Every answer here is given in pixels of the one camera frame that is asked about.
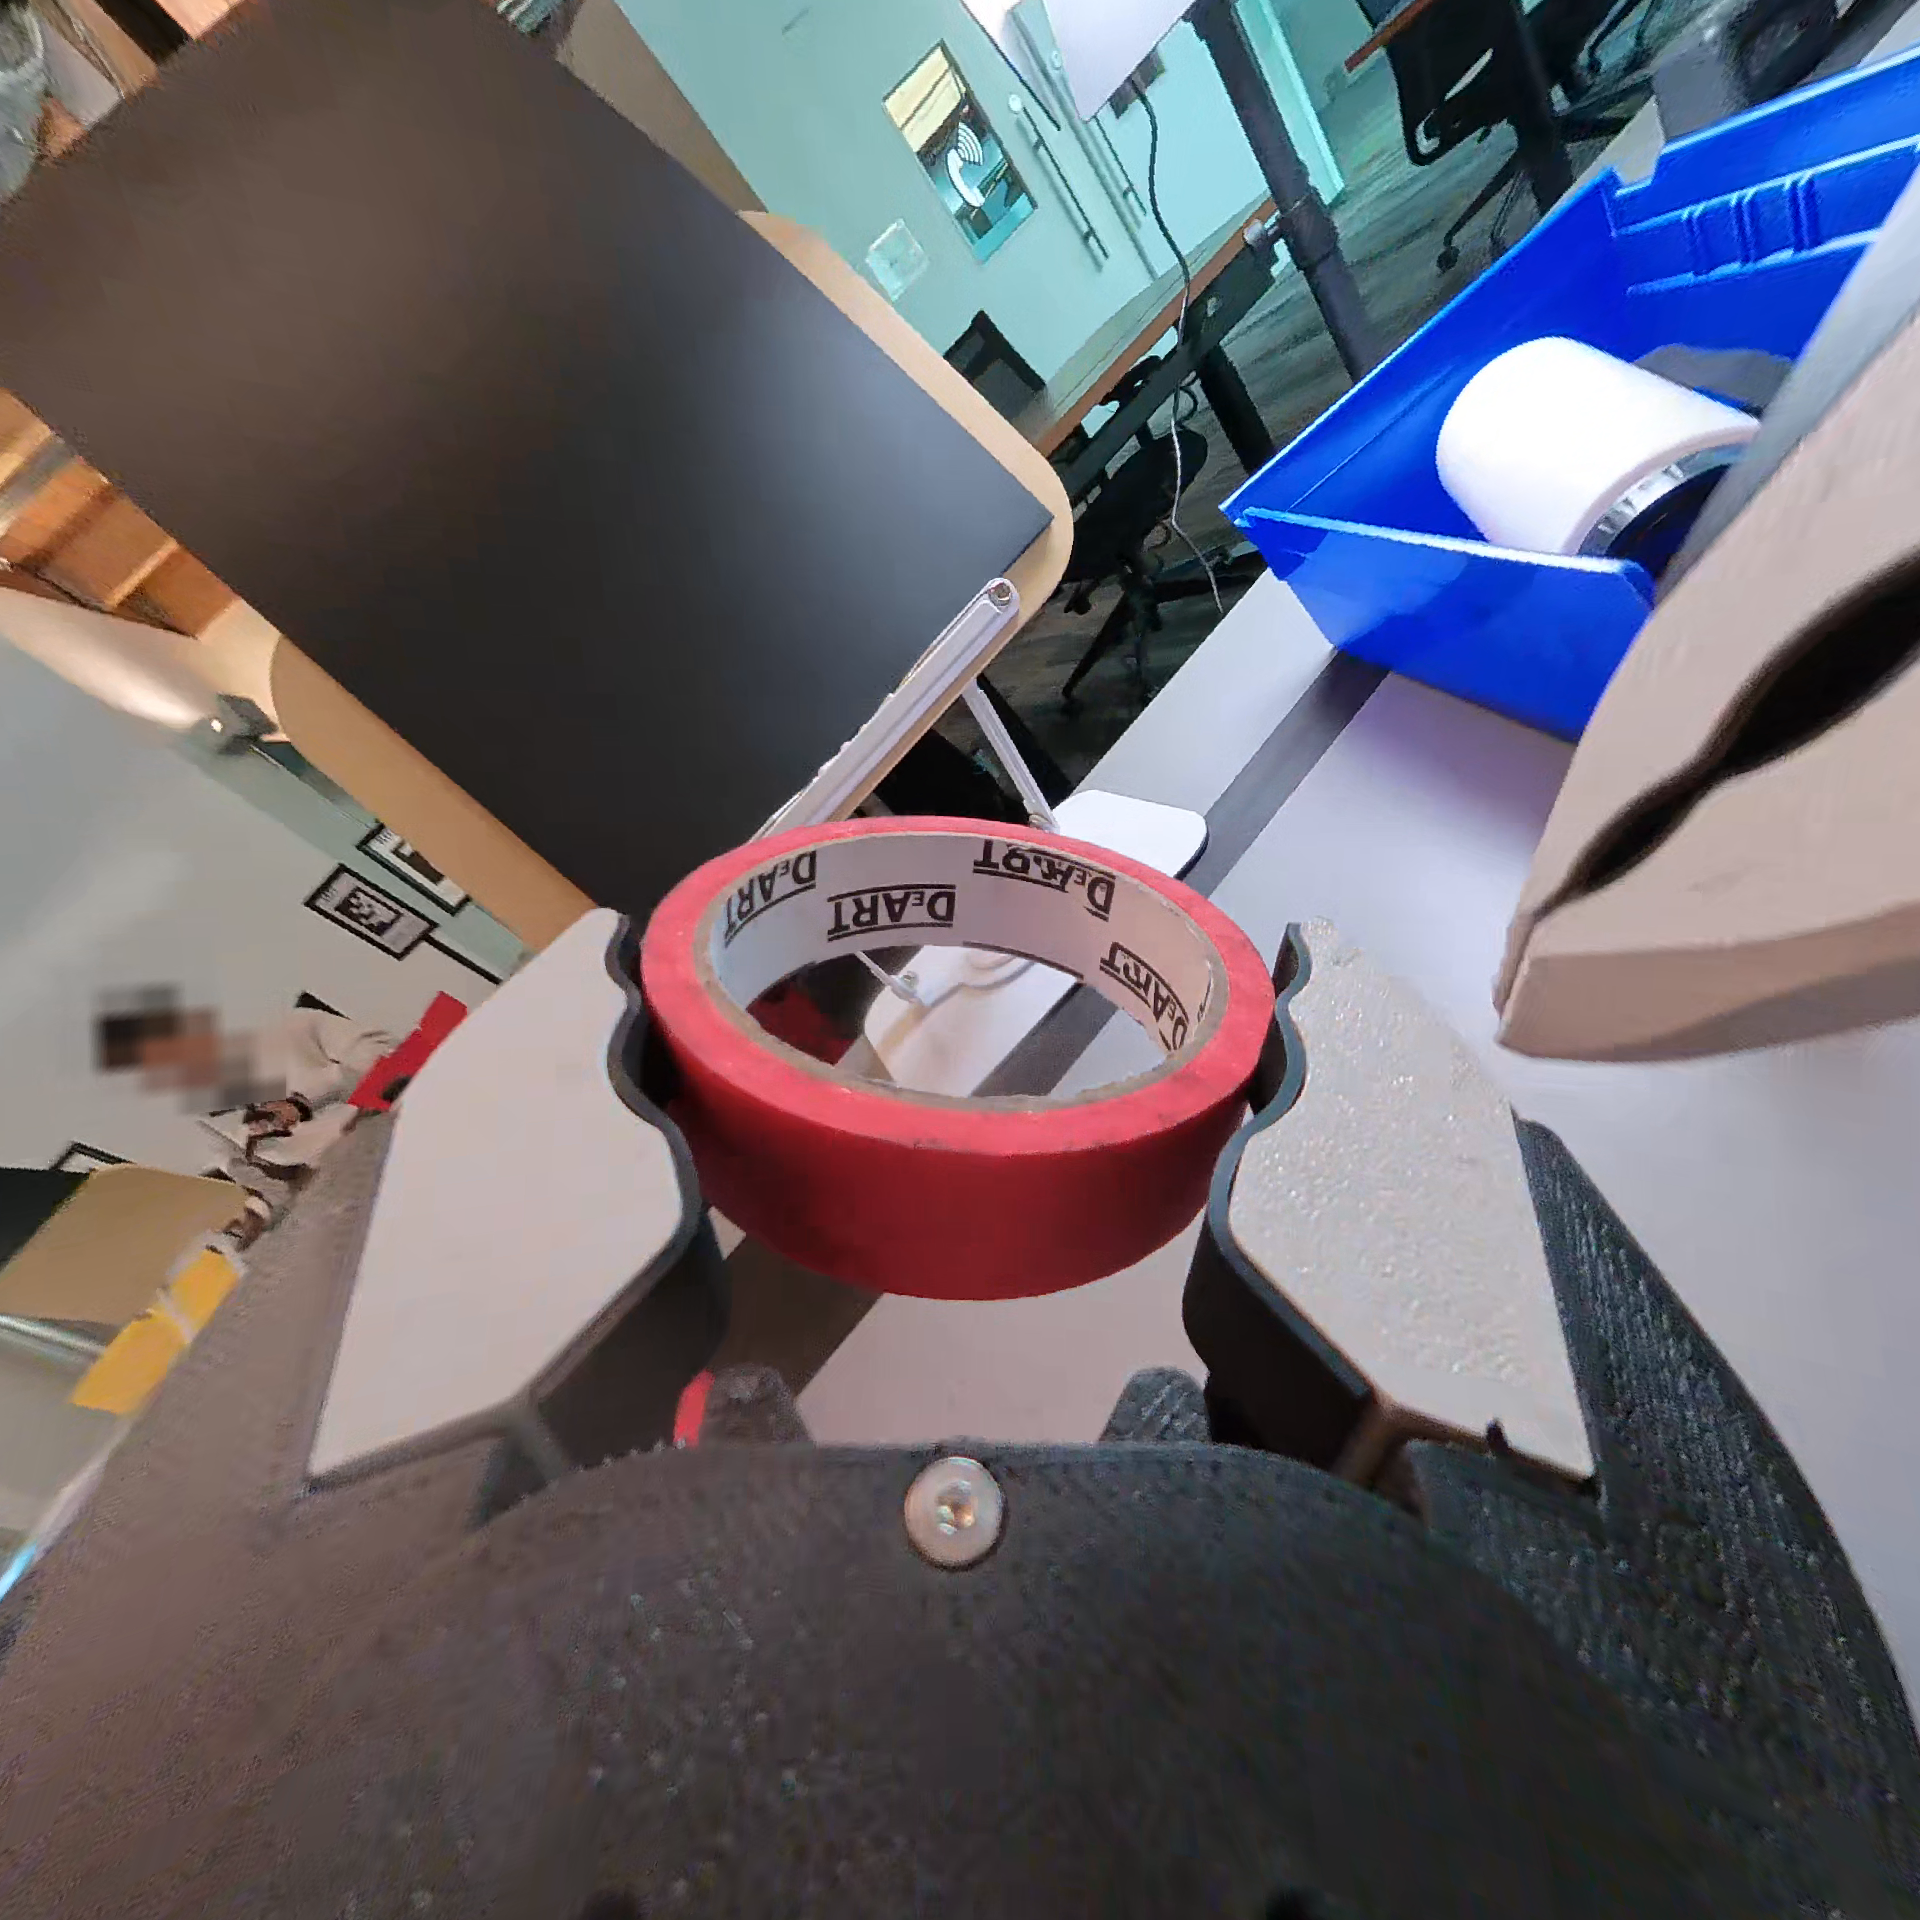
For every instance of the grey light stand pole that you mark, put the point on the grey light stand pole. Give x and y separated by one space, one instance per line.
1298 224

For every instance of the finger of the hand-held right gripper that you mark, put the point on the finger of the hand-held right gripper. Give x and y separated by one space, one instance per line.
1769 902
1769 570

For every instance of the framed wall poster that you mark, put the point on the framed wall poster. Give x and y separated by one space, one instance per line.
961 150

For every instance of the red tape roll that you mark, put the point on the red tape roll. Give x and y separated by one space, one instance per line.
961 1200

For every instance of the black panel with wooden frame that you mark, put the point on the black panel with wooden frame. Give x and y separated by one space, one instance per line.
451 451
106 1238

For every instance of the wooden office desk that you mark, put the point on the wooden office desk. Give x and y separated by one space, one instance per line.
1154 330

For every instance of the white tape roll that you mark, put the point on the white tape roll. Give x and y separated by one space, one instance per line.
1560 435

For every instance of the black framed wall picture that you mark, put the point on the black framed wall picture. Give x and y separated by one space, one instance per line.
429 866
369 911

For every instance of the black office chair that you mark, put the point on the black office chair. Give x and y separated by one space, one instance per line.
1501 105
1142 524

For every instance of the blue plastic bin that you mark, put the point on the blue plastic bin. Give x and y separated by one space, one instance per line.
1424 599

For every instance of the yellow plastic bin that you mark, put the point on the yellow plastic bin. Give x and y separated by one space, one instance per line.
149 1335

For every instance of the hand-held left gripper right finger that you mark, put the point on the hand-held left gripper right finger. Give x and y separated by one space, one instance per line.
1394 1231

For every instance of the white metal panel stand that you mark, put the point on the white metal panel stand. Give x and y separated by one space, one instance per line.
1142 825

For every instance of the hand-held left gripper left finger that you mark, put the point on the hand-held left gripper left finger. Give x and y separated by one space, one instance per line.
495 1200

